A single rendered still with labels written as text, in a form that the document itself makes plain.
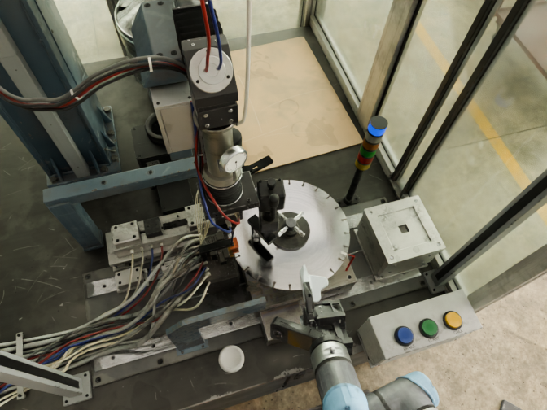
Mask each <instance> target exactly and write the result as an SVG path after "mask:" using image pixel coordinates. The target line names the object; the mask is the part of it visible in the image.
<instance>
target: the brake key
mask: <svg viewBox="0 0 547 410"><path fill-rule="evenodd" d="M396 337H397V339H398V340H399V342H401V343H403V344H408V343H410V342H412V340H413V334H412V332H411V330H410V329H408V328H405V327H404V328H400V329H398V331H397V332H396Z"/></svg>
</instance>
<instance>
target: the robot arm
mask: <svg viewBox="0 0 547 410"><path fill-rule="evenodd" d="M300 280H301V285H302V291H303V298H304V301H305V306H306V307H304V309H303V315H301V316H300V323H301V324H298V323H295V322H293V321H289V320H286V319H283V318H281V317H278V316H276V317H274V319H273V321H272V323H271V324H270V336H271V338H273V339H276V340H278V341H280V342H284V343H287V344H290V345H292V346H294V347H298V348H301V349H304V350H306V351H310V355H311V363H312V366H313V371H314V375H315V378H316V381H317V387H318V390H319V394H320V397H321V401H322V410H438V409H437V408H436V407H437V406H438V404H439V396H438V393H437V391H436V389H435V387H434V386H433V385H432V383H431V380H430V379H429V378H428V377H427V376H426V375H425V374H423V373H421V372H419V371H414V372H412V373H409V374H406V375H404V376H401V377H398V378H397V379H396V380H395V381H393V382H390V383H388V384H387V385H385V386H382V387H380V388H378V389H377V390H375V391H373V392H370V393H369V394H367V395H365V394H364V393H363V391H362V389H361V385H360V382H359V381H358V378H357V374H356V372H355V369H354V367H353V365H352V361H351V358H350V356H351V355H352V347H353V340H352V338H349V337H348V334H347V331H346V329H345V328H346V322H345V319H346V315H345V313H344V310H343V307H342V305H341V302H340V301H339V299H338V300H325V301H322V303H319V304H314V303H317V302H319V301H320V299H321V290H322V289H323V288H325V287H327V286H328V280H327V279H326V278H325V277H319V276H314V275H309V274H308V272H307V269H306V267H305V265H302V268H301V270H300ZM311 290H312V292H311ZM312 295H313V296H312ZM339 306H340V308H341V310H342V311H341V310H340V308H339ZM341 324H343V325H341Z"/></svg>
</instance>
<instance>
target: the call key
mask: <svg viewBox="0 0 547 410"><path fill-rule="evenodd" d="M445 322H446V324H447V325H448V326H449V327H451V328H454V329H455V328H457V327H459V326H460V325H461V323H462V319H461V317H460V316H459V315H458V314H457V313H455V312H450V313H448V314H447V315H446V316H445Z"/></svg>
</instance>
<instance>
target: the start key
mask: <svg viewBox="0 0 547 410"><path fill-rule="evenodd" d="M421 329H422V332H423V333H424V334H425V335H427V336H433V335H435V334H436V333H437V325H436V323H435V322H434V321H431V320H425V321H424V322H423V323H422V324H421Z"/></svg>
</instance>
